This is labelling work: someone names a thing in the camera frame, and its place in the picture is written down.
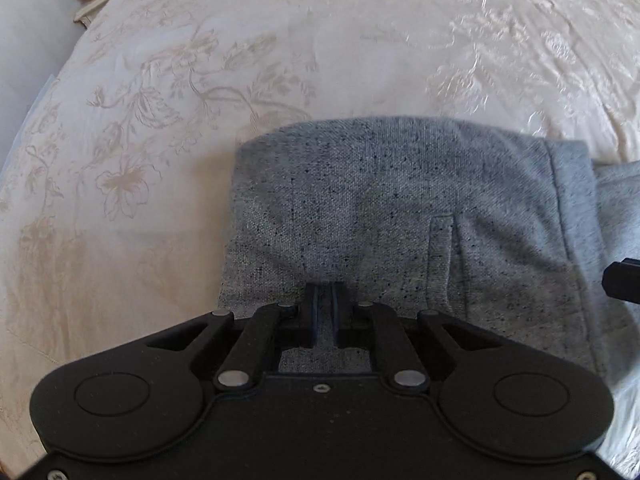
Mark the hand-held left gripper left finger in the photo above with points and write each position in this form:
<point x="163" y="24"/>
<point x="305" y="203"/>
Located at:
<point x="313" y="320"/>

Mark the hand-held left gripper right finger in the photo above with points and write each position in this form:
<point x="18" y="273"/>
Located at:
<point x="340" y="320"/>

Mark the cream embroidered bedspread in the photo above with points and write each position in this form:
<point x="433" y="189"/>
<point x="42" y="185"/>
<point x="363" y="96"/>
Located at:
<point x="150" y="210"/>

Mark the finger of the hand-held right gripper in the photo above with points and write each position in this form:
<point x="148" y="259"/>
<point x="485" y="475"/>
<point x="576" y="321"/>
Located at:
<point x="625" y="280"/>

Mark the grey speckled pants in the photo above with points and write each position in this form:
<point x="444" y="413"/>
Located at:
<point x="380" y="195"/>

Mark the white nightstand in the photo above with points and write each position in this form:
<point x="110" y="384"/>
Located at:
<point x="92" y="7"/>

